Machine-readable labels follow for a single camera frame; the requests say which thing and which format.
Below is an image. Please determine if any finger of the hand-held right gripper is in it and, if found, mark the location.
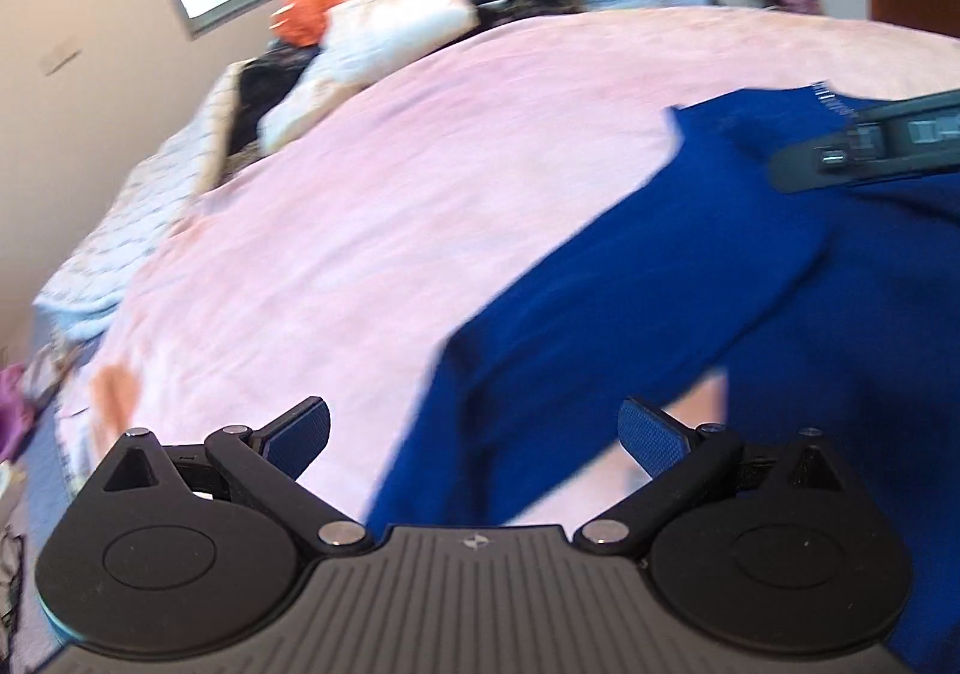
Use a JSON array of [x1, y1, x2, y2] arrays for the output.
[[769, 119, 890, 196]]

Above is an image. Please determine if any purple cloth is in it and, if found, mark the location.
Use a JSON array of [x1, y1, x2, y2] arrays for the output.
[[0, 363, 46, 461]]

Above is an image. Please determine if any blue knit sweater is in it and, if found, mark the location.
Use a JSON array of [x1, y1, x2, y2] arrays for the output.
[[364, 85, 960, 674]]

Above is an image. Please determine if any pink blanket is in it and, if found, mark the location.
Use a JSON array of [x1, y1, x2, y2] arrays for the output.
[[56, 6, 960, 532]]

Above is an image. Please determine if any white pillow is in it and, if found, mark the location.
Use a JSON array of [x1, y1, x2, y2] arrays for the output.
[[259, 0, 477, 150]]

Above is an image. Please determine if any white patterned bedsheet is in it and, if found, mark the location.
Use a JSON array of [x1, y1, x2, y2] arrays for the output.
[[34, 62, 248, 337]]

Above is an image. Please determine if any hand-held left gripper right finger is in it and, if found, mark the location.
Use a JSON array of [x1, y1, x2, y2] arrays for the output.
[[574, 398, 857, 556]]

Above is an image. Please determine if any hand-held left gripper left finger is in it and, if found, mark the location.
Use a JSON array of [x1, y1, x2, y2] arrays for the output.
[[101, 396, 372, 556]]

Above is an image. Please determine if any black cloth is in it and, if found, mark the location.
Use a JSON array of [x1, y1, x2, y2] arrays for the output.
[[232, 40, 323, 150]]

